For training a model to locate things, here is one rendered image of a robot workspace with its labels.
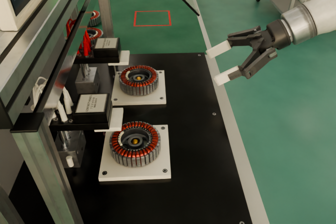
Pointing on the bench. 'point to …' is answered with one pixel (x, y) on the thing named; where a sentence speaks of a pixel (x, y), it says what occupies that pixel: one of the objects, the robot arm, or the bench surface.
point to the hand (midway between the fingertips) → (214, 65)
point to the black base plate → (92, 158)
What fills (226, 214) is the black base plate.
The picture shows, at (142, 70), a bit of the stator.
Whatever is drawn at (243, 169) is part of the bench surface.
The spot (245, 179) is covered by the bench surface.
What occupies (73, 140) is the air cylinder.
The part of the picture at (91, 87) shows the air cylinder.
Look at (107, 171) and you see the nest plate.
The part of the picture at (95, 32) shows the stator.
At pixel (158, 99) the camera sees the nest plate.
